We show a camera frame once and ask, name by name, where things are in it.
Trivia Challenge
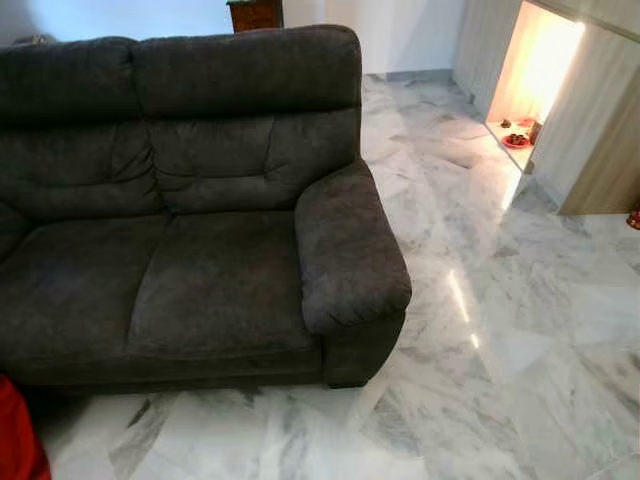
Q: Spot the red pillow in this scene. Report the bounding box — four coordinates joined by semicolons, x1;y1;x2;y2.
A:
0;375;52;480

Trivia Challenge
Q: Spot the dark grey fabric sofa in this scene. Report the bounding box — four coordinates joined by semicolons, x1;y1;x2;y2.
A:
0;25;413;391

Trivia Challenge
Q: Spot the dark wooden cabinet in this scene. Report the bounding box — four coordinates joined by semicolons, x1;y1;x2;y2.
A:
227;0;285;34

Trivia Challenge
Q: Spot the light wood wall unit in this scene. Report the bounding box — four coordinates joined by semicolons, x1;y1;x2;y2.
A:
453;0;640;217

